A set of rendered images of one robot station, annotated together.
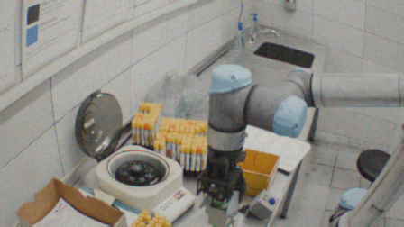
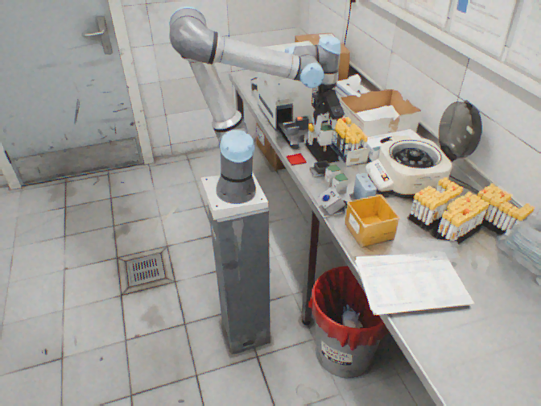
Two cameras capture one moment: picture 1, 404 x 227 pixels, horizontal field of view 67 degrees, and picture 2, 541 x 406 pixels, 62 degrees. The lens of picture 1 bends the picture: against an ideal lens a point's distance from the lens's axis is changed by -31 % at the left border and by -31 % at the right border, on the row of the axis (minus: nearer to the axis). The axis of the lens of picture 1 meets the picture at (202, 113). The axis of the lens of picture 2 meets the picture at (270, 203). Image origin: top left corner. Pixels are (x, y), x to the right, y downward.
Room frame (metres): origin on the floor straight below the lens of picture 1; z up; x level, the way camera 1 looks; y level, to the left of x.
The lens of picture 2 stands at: (1.78, -1.18, 1.97)
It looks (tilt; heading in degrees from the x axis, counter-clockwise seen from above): 40 degrees down; 141
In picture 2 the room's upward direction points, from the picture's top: straight up
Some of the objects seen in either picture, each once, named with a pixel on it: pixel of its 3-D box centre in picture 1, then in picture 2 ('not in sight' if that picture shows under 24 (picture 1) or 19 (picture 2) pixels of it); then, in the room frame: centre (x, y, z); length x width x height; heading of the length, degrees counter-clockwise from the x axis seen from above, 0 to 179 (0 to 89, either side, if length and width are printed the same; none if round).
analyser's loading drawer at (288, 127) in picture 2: not in sight; (289, 127); (0.45, 0.03, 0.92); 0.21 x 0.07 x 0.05; 159
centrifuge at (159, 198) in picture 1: (142, 185); (407, 166); (1.00, 0.17, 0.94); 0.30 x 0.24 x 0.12; 60
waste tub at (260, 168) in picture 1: (255, 174); (370, 221); (1.11, -0.18, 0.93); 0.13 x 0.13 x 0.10; 68
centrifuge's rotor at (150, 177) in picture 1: (137, 175); (413, 159); (1.01, 0.18, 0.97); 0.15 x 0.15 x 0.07
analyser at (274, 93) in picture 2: not in sight; (293, 85); (0.30, 0.18, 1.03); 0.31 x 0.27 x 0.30; 159
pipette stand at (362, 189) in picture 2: not in sight; (364, 192); (0.99, -0.08, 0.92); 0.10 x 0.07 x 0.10; 154
